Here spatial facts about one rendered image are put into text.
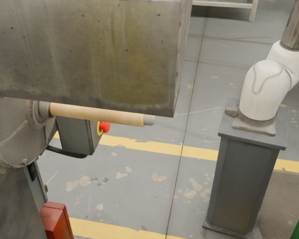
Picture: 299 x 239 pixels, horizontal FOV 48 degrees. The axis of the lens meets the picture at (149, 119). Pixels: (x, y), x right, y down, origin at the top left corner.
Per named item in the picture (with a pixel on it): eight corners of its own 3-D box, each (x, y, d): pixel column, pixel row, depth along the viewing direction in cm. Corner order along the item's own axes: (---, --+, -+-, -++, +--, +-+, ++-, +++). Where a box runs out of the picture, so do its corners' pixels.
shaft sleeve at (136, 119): (48, 108, 63) (54, 95, 65) (53, 118, 66) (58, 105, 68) (142, 120, 61) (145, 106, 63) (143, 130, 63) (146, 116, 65)
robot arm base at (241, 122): (228, 102, 160) (229, 92, 156) (277, 111, 154) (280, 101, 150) (221, 126, 146) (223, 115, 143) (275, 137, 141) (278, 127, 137)
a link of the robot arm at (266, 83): (231, 110, 145) (239, 66, 131) (251, 92, 156) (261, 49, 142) (266, 126, 137) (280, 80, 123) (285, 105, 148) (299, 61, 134)
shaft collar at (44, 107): (35, 107, 63) (44, 89, 65) (43, 122, 67) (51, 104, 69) (45, 108, 63) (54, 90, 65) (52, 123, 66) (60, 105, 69)
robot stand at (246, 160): (211, 190, 207) (228, 96, 163) (257, 202, 200) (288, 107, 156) (201, 227, 187) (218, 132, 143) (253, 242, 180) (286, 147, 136)
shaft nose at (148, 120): (143, 120, 61) (145, 109, 63) (144, 127, 63) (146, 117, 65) (154, 121, 61) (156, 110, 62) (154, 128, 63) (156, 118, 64)
